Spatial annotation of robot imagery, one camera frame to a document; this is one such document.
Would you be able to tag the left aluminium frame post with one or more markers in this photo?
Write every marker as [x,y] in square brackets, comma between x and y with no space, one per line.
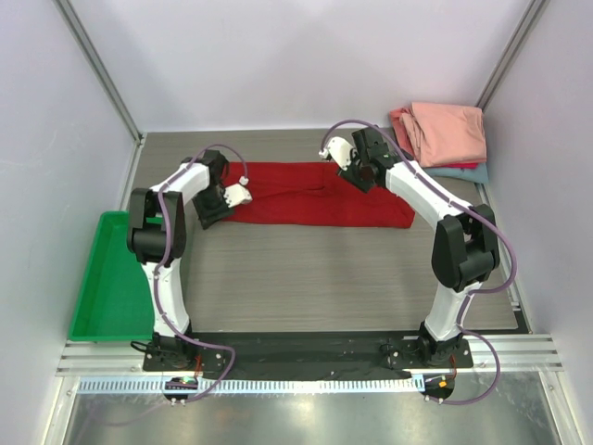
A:
[85,43]

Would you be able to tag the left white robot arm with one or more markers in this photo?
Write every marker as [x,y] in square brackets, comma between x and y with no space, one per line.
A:
[157,237]

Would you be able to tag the pink folded t shirt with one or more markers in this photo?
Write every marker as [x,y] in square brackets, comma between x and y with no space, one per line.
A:
[442,135]

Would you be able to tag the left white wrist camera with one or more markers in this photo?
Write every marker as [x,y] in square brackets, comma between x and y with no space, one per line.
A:
[237,194]

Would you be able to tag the aluminium frame post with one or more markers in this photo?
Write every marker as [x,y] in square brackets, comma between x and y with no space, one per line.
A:
[527,23]
[85,43]

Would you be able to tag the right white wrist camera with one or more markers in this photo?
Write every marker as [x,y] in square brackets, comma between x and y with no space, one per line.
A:
[338,150]

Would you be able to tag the red t shirt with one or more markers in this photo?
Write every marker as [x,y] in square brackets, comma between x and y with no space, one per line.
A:
[310,193]

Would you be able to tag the green plastic tray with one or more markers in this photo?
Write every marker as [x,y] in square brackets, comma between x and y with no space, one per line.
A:
[114,302]

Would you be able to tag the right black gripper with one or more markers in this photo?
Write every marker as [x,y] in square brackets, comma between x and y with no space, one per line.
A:
[359,177]

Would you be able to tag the right aluminium frame post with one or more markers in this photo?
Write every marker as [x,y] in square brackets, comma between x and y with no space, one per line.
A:
[527,23]

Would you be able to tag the aluminium front rail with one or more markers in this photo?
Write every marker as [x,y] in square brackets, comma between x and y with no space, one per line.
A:
[516,353]

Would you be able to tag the slotted cable duct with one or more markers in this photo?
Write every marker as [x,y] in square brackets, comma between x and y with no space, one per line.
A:
[169,385]

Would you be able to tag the salmon folded t shirt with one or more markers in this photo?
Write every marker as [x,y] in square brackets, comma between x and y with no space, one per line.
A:
[400,130]

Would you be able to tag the magenta folded t shirt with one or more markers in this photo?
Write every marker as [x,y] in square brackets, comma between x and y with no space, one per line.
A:
[461,165]

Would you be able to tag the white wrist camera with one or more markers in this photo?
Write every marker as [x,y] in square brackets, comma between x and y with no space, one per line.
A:
[338,150]
[237,194]

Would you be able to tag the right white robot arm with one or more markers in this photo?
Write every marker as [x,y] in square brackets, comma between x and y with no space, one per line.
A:
[465,248]

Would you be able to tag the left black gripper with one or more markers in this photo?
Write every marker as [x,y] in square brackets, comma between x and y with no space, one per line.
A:
[208,217]

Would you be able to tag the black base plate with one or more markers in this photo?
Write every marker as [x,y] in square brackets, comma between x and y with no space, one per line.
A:
[315,351]

